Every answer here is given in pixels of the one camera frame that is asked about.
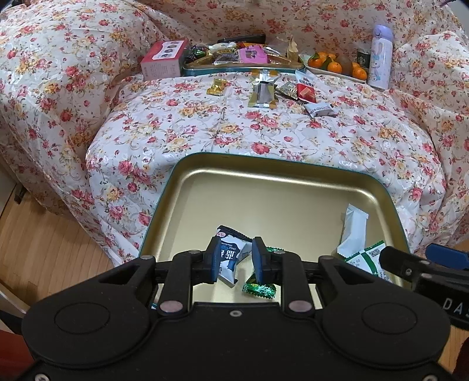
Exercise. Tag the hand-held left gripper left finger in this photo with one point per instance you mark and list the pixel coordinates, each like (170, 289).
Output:
(216, 258)

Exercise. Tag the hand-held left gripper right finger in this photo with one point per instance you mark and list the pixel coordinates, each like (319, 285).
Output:
(258, 262)

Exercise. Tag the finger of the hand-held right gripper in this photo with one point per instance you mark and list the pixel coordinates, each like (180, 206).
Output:
(403, 263)
(450, 258)

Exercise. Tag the blue white snack packet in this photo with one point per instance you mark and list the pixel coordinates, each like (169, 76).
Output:
(231, 256)

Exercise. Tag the green foil candy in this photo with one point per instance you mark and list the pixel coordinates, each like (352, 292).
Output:
(260, 291)

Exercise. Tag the green white snack packet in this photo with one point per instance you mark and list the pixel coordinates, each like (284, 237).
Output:
(366, 260)

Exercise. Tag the plain white snack packet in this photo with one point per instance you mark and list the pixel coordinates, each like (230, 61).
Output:
(353, 230)

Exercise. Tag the gold metal tray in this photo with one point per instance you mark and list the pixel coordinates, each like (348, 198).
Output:
(263, 198)

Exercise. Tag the silver gold snack packet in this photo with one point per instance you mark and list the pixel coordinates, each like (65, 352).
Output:
(262, 98)

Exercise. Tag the red white snack packet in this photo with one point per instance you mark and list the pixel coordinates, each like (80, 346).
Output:
(307, 93)

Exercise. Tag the silver yellow snack packet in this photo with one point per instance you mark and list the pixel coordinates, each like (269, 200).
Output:
(264, 77)

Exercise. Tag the floral cloth covered sofa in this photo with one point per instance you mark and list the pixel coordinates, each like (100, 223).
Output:
(220, 132)

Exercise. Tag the yellow candy packet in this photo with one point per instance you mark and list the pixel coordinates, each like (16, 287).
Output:
(217, 88)

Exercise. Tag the olive striped snack packet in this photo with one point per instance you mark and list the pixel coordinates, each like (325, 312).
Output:
(287, 90)

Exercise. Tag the teal tin tray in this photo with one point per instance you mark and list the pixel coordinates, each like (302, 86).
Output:
(242, 70)

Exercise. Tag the orange mandarin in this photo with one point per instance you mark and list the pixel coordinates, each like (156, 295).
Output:
(334, 68)
(358, 74)
(315, 62)
(324, 55)

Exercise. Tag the pink cardboard box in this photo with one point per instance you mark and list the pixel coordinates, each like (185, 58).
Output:
(161, 69)

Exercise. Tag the white fruit plate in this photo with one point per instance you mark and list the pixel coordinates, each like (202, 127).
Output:
(340, 76)

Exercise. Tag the dark purple snack packet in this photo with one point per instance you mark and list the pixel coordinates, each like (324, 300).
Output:
(225, 57)

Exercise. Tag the purple thermos bottle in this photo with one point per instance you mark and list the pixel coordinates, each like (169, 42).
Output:
(379, 62)

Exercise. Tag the pink snack packet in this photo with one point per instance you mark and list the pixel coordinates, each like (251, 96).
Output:
(252, 55)

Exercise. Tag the dark green wrapped candies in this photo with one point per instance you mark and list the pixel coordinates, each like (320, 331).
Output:
(196, 52)

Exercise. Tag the dark coffee can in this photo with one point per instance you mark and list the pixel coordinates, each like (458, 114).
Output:
(364, 58)

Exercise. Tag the white yellow snack packet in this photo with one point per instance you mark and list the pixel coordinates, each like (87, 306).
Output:
(222, 45)

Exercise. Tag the gold paper wrapper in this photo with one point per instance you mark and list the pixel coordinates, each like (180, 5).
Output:
(292, 49)

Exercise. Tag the black remote control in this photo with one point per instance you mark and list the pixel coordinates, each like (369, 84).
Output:
(242, 38)

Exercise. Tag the dark red cloth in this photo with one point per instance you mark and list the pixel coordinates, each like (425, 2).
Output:
(11, 353)

